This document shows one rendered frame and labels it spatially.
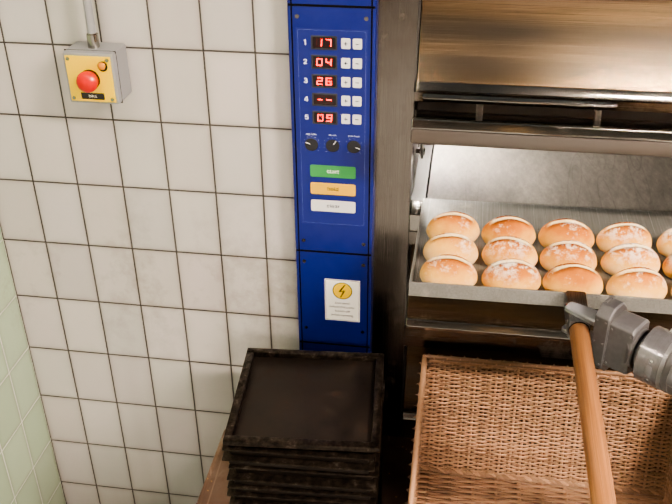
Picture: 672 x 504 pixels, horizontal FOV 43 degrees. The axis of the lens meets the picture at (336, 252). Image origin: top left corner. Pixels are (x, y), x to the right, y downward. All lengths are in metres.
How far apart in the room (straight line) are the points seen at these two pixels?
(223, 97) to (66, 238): 0.51
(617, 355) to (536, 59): 0.55
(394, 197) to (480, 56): 0.33
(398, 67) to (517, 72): 0.21
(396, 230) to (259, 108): 0.37
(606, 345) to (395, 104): 0.60
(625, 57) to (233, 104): 0.73
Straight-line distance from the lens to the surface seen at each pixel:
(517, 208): 1.77
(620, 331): 1.36
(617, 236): 1.63
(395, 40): 1.61
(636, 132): 1.53
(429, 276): 1.48
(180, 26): 1.68
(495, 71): 1.60
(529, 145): 1.51
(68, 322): 2.12
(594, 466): 1.16
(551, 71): 1.61
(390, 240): 1.77
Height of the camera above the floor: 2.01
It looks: 31 degrees down
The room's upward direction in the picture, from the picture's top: straight up
